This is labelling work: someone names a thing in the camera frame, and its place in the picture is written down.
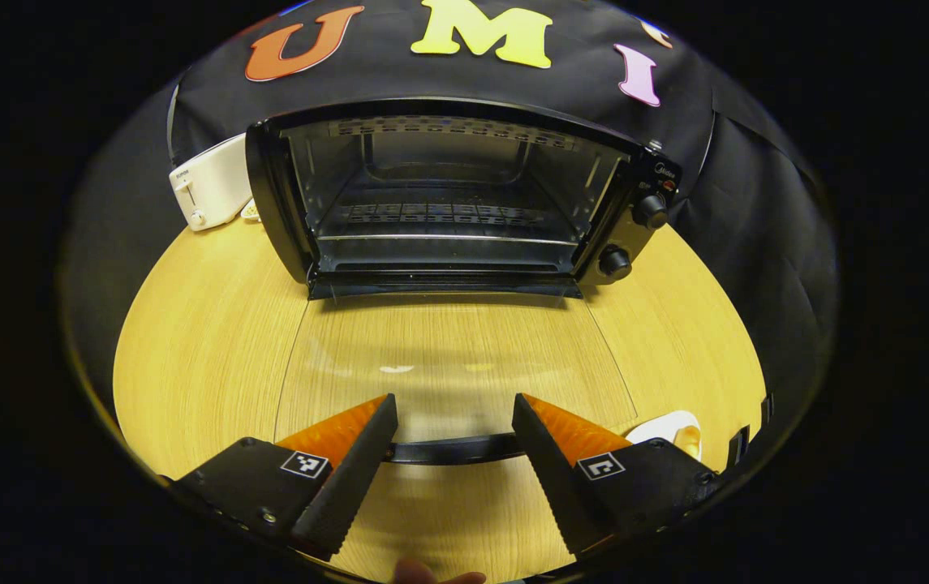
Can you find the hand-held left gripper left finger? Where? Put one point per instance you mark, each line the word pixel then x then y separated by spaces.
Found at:
pixel 354 478

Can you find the black electric oven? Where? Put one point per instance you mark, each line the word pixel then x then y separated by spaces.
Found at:
pixel 626 235

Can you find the white divided snack dish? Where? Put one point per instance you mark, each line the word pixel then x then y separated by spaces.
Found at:
pixel 251 212

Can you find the white toaster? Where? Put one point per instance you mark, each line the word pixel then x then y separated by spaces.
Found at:
pixel 208 182

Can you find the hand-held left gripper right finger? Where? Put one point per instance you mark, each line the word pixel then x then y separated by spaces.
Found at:
pixel 553 474

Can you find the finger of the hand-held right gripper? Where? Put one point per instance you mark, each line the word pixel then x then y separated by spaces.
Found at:
pixel 737 444

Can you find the golden bread roll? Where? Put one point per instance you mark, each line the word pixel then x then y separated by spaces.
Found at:
pixel 690 442

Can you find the white plate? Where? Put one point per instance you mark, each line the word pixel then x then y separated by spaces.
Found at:
pixel 659 426

